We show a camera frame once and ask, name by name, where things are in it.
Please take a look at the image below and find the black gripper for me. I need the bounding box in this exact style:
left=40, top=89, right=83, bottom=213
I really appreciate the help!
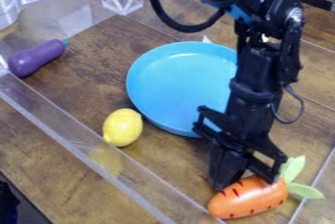
left=194, top=79, right=287, bottom=191

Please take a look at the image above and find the orange toy carrot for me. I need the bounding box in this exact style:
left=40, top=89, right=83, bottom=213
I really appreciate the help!
left=206, top=156, right=324, bottom=219

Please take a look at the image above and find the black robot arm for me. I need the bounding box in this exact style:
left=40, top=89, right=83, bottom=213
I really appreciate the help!
left=194, top=0, right=305, bottom=190

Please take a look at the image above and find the yellow toy lemon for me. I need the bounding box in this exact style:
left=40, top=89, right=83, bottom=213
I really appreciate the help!
left=102, top=109, right=142, bottom=147

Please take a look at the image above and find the blue round plate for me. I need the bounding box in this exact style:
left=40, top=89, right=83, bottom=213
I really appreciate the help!
left=126, top=41, right=237, bottom=138

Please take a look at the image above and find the clear acrylic barrier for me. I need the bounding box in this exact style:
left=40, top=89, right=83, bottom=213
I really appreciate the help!
left=0, top=0, right=335, bottom=224

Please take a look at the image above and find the purple toy eggplant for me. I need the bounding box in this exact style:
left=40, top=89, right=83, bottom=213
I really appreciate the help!
left=8, top=39, right=69, bottom=78

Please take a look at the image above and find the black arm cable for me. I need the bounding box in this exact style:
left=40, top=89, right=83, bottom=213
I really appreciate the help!
left=142, top=0, right=228, bottom=34

